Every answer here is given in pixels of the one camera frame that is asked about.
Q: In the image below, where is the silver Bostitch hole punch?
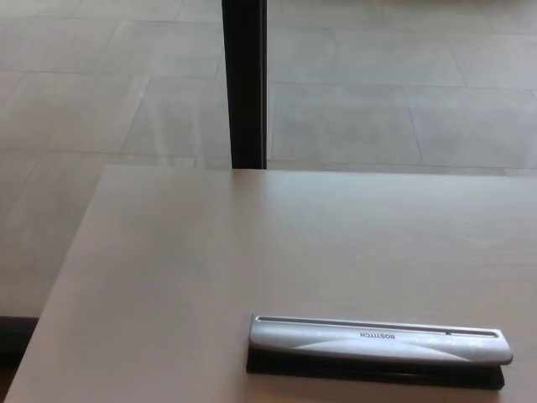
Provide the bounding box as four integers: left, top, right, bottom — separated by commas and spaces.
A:
245, 312, 514, 392

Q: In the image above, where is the black vertical window frame post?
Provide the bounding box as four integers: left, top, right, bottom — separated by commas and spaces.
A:
221, 0, 269, 171

